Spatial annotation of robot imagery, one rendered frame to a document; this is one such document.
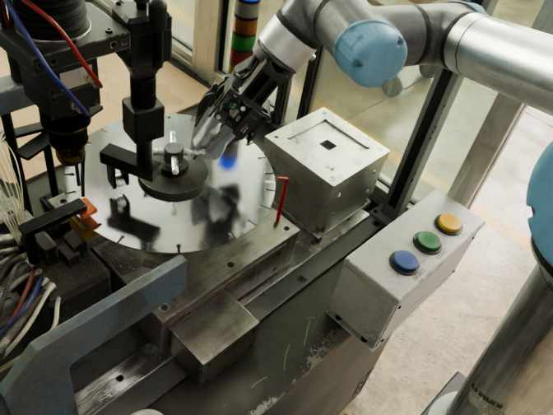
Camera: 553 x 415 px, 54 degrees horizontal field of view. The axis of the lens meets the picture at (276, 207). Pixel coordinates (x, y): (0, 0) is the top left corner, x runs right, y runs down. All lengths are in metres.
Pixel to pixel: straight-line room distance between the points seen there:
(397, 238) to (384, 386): 0.96
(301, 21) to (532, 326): 0.46
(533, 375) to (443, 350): 1.49
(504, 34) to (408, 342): 1.43
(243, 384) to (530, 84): 0.59
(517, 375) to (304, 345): 0.49
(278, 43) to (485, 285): 1.67
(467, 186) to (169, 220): 0.56
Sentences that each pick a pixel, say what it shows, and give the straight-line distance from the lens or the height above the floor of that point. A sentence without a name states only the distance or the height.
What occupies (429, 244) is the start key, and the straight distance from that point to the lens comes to 0.95.
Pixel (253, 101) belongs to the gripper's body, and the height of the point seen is 1.12.
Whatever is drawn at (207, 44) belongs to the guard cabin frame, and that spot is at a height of 0.85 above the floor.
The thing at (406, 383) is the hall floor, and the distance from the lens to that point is 1.88.
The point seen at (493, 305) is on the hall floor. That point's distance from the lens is 2.22.
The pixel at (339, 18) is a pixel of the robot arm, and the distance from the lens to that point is 0.69.
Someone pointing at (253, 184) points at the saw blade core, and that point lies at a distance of 0.89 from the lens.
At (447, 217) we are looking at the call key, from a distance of 1.01.
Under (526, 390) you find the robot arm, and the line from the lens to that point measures 0.54.
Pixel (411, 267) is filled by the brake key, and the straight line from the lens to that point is 0.90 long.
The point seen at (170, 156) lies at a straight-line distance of 0.85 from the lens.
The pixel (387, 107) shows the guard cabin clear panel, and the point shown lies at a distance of 1.14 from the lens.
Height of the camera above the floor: 1.54
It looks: 43 degrees down
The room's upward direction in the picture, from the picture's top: 12 degrees clockwise
